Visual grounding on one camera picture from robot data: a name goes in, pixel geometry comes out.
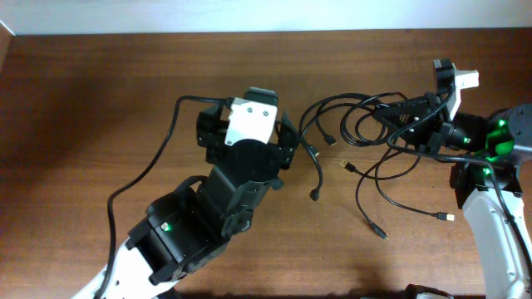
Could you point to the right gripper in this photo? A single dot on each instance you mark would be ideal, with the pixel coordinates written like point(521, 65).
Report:
point(429, 123)

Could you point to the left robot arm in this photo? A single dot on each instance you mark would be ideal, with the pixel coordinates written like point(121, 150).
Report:
point(193, 224)

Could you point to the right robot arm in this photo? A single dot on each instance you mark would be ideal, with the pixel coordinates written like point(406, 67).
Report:
point(487, 155)

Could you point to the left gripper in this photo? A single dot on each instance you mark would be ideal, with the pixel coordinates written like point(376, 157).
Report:
point(210, 133)

